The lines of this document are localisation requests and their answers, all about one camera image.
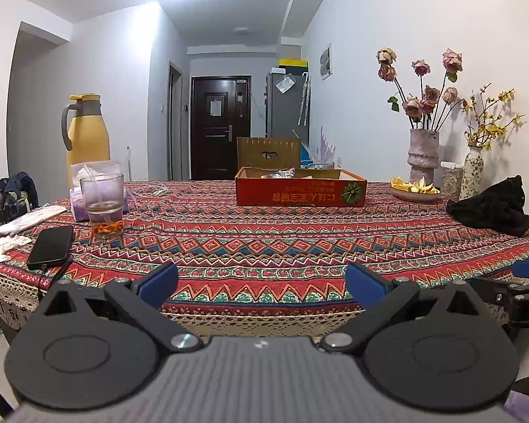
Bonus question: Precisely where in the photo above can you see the white cable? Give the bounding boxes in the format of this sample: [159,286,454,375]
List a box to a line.
[122,184,169,200]

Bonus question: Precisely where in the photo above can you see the brown cardboard box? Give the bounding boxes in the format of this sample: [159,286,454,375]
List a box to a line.
[236,137,302,171]

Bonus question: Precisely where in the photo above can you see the bowl of yellow peels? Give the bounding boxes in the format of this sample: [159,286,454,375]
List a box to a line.
[390,176,440,195]

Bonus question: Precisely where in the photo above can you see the purple feather decoration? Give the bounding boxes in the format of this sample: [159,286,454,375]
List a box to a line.
[309,126,338,168]

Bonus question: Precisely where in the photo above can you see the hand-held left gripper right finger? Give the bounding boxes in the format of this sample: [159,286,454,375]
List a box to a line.
[320,261,486,354]

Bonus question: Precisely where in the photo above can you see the dried pink roses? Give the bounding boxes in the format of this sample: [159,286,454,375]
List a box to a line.
[376,48,464,132]

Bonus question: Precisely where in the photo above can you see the patterned red tablecloth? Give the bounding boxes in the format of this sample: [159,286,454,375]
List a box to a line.
[0,180,529,331]

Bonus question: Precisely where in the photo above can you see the bag of purple tissue packs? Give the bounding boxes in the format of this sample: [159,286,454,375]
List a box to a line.
[69,161,129,223]

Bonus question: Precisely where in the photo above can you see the clear jar of seeds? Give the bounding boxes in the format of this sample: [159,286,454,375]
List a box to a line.
[440,161,464,195]

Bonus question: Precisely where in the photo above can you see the black charging cable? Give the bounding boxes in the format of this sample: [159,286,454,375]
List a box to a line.
[34,256,74,306]

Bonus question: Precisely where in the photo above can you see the white folded umbrella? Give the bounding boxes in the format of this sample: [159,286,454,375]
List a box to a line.
[297,72,312,127]

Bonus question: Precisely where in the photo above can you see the orange cardboard box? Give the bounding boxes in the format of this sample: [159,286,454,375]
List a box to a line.
[235,166,368,208]

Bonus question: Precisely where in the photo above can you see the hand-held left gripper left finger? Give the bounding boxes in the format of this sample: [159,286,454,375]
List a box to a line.
[42,261,204,354]

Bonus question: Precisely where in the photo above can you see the crumpled white tissue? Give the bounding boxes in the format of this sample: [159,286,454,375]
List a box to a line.
[0,234,32,270]

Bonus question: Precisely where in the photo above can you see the yellow flower branches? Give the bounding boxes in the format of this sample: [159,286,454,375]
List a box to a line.
[460,83,526,151]

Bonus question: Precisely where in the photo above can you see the glass cup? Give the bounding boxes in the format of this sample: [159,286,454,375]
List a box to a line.
[79,174,125,240]

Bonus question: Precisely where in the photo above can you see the black smartphone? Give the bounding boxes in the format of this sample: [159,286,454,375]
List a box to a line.
[26,225,75,271]

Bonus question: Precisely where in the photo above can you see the wall picture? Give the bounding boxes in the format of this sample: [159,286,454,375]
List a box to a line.
[319,43,333,81]

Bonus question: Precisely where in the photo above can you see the dark entrance door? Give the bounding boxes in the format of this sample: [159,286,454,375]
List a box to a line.
[190,75,252,181]

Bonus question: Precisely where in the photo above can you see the black cloth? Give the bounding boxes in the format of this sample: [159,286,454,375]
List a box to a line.
[445,175,529,238]

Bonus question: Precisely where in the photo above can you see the grey refrigerator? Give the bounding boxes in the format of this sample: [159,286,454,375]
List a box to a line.
[265,70,312,140]

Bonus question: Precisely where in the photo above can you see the yellow thermos jug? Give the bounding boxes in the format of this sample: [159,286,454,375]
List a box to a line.
[61,94,111,178]

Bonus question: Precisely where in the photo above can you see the floral white vase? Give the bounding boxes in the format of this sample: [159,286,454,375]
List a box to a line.
[459,147,486,202]

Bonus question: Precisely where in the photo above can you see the pink ceramic vase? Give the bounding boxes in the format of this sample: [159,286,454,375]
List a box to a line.
[407,129,440,186]

